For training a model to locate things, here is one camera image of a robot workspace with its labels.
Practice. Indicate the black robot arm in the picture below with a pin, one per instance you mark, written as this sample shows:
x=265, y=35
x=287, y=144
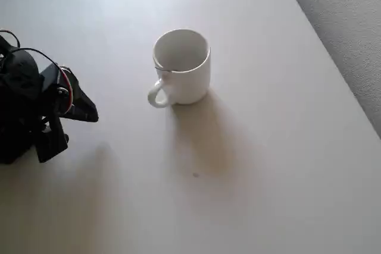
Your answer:
x=18, y=93

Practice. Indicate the silver metal spoon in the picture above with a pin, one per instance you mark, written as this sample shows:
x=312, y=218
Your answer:
x=163, y=69

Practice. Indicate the white ceramic mug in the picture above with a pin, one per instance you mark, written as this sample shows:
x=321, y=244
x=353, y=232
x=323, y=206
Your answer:
x=190, y=84

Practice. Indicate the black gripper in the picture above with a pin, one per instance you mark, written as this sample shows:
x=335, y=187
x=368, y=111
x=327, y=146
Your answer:
x=80, y=106

